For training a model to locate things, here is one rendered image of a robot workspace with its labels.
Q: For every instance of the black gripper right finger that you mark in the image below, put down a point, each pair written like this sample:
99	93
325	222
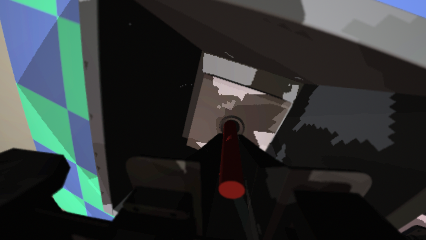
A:
268	184

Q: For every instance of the red peg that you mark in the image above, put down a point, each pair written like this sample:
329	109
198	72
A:
231	181

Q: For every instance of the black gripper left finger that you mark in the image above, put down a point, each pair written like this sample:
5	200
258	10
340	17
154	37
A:
197	174

